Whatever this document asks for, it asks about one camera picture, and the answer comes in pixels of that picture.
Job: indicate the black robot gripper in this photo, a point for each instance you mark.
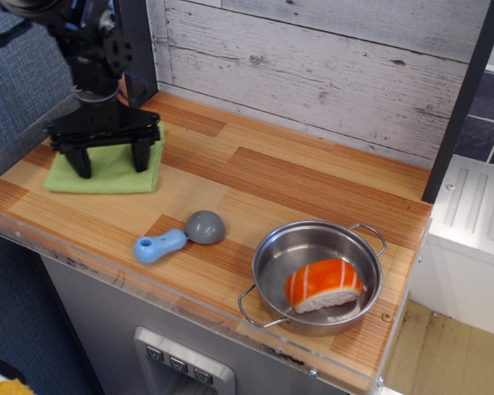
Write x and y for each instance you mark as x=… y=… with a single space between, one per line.
x=107 y=123

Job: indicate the green rag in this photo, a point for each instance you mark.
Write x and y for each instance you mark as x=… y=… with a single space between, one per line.
x=112 y=169

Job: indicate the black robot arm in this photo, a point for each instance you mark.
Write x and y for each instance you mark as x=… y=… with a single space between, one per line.
x=94 y=47

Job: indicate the yellow object at corner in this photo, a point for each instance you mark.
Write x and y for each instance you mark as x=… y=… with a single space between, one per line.
x=15 y=387

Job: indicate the clear acrylic edge guard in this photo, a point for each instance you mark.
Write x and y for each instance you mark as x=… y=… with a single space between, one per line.
x=206 y=312

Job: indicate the grey dispenser button panel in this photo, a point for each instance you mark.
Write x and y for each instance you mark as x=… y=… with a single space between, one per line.
x=172 y=368

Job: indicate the stainless steel pot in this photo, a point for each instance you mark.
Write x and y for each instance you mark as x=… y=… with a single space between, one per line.
x=294 y=245

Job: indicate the orange salmon sushi toy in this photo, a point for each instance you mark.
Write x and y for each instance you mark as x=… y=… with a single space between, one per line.
x=323 y=284

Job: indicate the white toy sink unit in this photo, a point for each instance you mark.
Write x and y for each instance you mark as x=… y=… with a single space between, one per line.
x=454 y=274

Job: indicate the blue handled grey scoop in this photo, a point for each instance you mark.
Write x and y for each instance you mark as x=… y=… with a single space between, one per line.
x=203 y=227

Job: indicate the dark right support post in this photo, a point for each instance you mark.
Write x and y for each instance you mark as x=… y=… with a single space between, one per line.
x=476 y=68

